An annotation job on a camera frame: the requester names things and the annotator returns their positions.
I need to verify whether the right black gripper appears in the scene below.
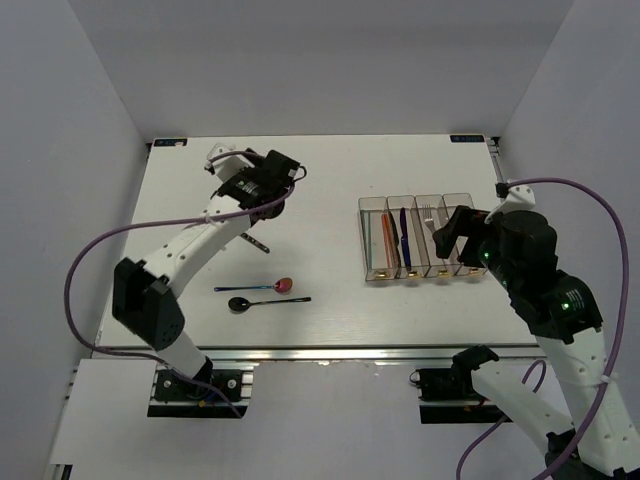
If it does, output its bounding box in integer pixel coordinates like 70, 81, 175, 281
431, 205, 521, 293

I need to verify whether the silver pink-handled fork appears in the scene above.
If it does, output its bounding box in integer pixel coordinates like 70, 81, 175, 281
423, 204, 436, 234

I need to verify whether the purple knife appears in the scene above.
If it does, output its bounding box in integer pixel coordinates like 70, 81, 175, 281
400, 207, 412, 270

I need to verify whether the dark-handled silver fork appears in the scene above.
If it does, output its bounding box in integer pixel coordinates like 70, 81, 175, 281
240, 233, 271, 254

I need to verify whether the red chopstick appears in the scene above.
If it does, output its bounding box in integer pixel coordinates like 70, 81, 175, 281
381, 212, 393, 268

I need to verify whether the iridescent pink spoon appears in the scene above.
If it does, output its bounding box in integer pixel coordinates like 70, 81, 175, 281
213, 277, 293, 294

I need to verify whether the black rainbow-handled spoon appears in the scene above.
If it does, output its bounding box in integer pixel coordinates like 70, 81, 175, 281
227, 297, 312, 314

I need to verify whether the black rainbow knife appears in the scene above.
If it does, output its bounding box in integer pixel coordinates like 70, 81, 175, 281
388, 212, 400, 257

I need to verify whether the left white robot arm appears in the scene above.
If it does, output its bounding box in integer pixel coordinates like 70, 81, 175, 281
112, 148, 306, 399

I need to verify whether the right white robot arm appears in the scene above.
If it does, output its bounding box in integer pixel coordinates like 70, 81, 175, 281
433, 181, 639, 479

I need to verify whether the right blue table label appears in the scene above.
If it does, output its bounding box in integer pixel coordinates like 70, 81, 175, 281
449, 134, 485, 143

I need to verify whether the blue table label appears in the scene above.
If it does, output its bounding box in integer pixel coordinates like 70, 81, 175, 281
152, 138, 188, 148
449, 134, 485, 143

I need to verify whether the left blue table label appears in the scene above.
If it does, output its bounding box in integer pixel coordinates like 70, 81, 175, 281
152, 138, 188, 148

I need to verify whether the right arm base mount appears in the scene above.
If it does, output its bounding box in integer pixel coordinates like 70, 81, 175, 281
408, 368, 502, 425

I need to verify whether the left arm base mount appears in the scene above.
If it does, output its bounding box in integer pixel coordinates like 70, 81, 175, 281
147, 369, 253, 419

